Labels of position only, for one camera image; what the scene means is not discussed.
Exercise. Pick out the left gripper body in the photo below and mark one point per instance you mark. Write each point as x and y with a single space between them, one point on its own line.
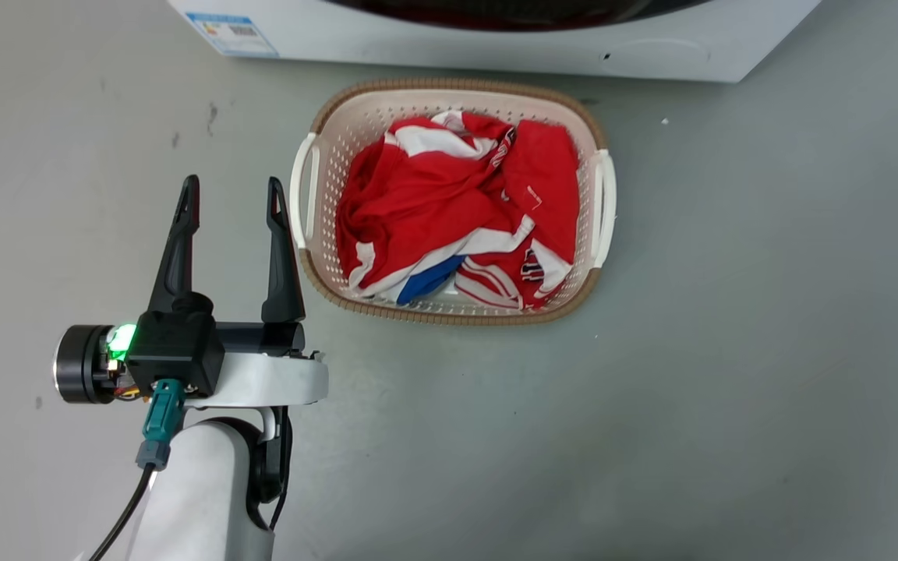
270 379

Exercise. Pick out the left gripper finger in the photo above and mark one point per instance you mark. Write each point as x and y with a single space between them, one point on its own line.
281 273
176 265

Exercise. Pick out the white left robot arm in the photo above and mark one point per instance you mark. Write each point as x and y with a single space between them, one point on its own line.
199 499

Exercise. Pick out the white washing machine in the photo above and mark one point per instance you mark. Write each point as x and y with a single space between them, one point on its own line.
433 43

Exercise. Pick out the dark glass washing machine door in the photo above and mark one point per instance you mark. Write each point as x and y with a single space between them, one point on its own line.
511 12

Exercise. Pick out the beige plastic laundry basket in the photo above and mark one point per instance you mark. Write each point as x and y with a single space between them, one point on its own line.
328 156

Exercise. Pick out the blue garment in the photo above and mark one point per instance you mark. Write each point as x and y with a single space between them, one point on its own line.
426 282

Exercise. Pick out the red and white jersey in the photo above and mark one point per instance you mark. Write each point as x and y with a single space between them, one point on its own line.
433 195

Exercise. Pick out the blue white energy label sticker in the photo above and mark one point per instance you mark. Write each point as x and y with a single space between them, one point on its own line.
235 35

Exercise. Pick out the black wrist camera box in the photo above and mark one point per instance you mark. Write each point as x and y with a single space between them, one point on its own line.
176 351

